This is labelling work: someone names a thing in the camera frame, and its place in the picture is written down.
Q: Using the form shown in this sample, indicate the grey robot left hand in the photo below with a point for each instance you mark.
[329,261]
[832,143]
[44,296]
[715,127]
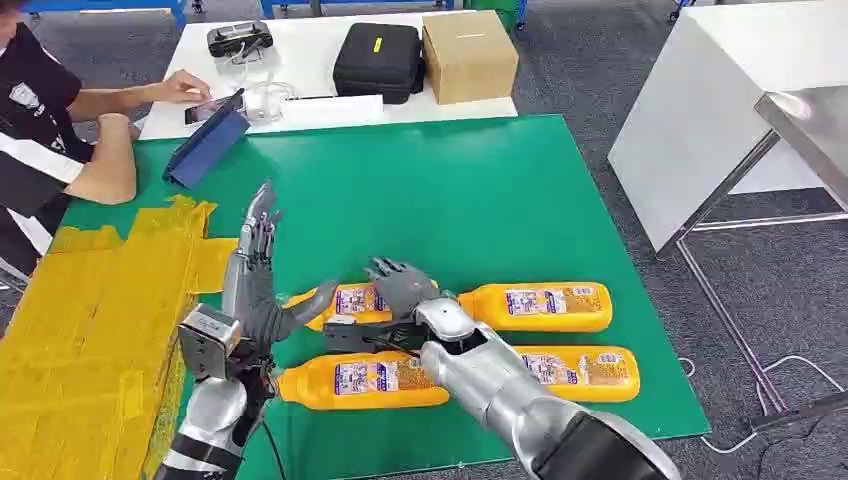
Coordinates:
[255,305]

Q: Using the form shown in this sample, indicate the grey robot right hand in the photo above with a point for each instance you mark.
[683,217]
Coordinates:
[404,285]

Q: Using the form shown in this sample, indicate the orange drink bottle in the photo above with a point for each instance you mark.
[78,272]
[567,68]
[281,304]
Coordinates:
[543,308]
[354,301]
[596,374]
[371,384]

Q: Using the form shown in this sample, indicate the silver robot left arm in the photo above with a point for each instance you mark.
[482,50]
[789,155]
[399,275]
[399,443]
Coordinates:
[212,411]

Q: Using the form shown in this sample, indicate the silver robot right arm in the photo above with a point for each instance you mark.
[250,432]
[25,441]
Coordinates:
[503,391]

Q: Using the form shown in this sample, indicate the green mat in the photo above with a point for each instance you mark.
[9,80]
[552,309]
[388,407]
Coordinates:
[430,199]

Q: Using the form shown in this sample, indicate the blue tablet case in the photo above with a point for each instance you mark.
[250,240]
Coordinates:
[205,149]

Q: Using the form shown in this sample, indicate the smartphone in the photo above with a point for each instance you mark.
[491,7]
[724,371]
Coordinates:
[205,111]

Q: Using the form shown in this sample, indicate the black carrying case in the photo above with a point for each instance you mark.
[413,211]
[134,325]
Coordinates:
[378,63]

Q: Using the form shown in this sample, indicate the person's left hand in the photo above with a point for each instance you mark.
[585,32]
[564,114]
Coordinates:
[185,86]

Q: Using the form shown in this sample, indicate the cardboard box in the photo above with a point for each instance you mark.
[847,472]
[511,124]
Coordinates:
[470,60]

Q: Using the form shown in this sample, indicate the white table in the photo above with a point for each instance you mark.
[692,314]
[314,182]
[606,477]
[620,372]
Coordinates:
[305,60]

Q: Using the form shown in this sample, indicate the person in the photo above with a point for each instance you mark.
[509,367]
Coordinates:
[33,139]

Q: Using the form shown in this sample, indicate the green crate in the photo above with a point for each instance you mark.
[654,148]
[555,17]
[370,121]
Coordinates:
[503,12]

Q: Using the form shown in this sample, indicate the white board panel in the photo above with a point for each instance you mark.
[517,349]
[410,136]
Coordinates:
[696,119]

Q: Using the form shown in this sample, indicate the steel bench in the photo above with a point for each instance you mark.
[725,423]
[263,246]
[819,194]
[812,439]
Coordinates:
[815,132]

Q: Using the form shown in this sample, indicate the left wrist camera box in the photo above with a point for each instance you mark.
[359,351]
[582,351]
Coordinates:
[208,341]

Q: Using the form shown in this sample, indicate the blue metal frame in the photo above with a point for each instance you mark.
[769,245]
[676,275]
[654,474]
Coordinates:
[99,5]
[358,5]

